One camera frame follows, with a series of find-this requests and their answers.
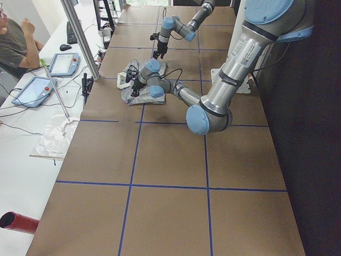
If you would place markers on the black clamp tool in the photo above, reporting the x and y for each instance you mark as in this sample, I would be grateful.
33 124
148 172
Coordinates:
87 84

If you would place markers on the blue teach pendant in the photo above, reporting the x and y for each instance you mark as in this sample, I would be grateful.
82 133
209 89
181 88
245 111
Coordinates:
34 93
64 64

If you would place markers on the black keyboard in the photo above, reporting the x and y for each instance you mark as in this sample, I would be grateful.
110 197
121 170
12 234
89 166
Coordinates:
71 36

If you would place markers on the seated person in grey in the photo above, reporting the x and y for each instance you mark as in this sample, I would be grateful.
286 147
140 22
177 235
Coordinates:
19 49

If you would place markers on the black metal rack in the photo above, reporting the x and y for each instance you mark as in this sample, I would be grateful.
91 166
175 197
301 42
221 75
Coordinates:
107 14

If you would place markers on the lower blue teach pendant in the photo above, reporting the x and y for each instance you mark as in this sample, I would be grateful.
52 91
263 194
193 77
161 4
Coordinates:
34 93

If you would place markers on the clear plastic bag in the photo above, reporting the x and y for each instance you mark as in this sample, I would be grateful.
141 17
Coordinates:
56 138

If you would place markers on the aluminium frame post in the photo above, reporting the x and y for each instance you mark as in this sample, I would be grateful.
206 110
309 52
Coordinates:
81 39

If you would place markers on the upper blue teach pendant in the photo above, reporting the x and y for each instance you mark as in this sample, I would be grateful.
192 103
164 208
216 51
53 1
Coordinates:
64 64

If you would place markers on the blue white striped polo shirt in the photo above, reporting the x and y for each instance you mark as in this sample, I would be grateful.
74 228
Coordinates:
139 95

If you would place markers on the green tipped grabber stick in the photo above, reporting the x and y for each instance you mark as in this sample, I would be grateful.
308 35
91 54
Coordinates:
42 61

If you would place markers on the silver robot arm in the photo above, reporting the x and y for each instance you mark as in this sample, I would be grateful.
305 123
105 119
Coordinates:
265 22
174 23

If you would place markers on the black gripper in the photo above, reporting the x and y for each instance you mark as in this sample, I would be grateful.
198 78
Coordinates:
137 84
161 45

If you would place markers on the black computer mouse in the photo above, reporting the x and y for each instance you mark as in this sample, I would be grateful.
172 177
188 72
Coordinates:
65 47

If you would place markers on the red bottle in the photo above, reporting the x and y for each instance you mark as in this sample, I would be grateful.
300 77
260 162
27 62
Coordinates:
18 222

